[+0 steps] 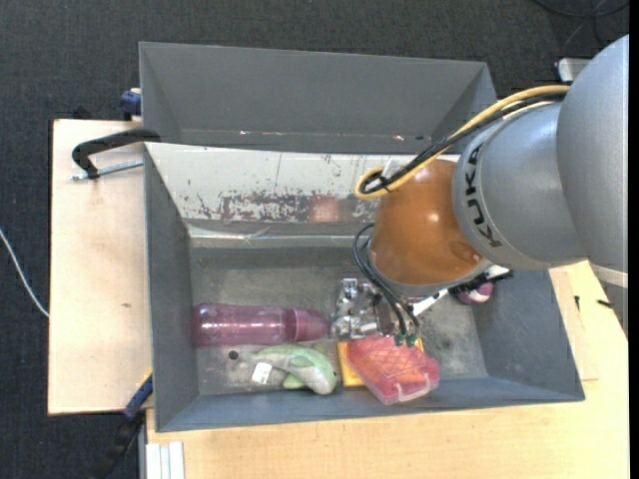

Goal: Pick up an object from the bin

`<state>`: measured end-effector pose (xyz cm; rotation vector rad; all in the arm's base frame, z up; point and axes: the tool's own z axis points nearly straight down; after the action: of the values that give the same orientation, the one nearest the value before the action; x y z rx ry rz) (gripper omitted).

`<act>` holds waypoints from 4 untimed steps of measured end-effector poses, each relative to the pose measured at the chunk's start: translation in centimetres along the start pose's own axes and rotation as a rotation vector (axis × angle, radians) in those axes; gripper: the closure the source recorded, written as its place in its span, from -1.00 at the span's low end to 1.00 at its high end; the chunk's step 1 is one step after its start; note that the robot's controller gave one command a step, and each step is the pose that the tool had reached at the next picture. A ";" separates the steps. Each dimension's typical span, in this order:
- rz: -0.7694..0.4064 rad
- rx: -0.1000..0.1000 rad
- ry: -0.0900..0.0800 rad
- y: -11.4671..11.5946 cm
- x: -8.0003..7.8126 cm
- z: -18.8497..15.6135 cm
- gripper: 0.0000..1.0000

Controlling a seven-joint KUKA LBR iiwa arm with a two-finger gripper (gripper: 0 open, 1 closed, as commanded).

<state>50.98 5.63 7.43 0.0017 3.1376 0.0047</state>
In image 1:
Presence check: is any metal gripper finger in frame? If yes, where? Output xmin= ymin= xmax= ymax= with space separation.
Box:
xmin=337 ymin=277 xmax=374 ymax=314
xmin=328 ymin=313 xmax=376 ymax=341

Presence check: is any yellow sponge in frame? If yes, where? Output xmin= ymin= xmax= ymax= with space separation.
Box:
xmin=335 ymin=337 xmax=426 ymax=388

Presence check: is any red clear plastic box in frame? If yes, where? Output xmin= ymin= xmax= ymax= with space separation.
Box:
xmin=345 ymin=335 xmax=441 ymax=407

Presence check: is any green toy dolphin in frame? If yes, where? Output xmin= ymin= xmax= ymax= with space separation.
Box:
xmin=238 ymin=343 xmax=341 ymax=396

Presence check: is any purple and white ball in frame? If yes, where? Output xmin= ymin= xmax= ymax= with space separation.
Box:
xmin=455 ymin=280 xmax=496 ymax=305

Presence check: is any grey metal bin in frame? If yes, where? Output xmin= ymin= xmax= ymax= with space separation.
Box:
xmin=138 ymin=41 xmax=586 ymax=434

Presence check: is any pink clear plastic bottle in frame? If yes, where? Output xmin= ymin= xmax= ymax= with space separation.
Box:
xmin=191 ymin=302 xmax=331 ymax=348

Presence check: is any pale wood board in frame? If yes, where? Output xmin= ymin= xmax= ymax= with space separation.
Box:
xmin=47 ymin=119 xmax=154 ymax=416

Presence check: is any black cylinder on white bracket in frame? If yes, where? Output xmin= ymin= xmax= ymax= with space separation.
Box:
xmin=409 ymin=263 xmax=512 ymax=318

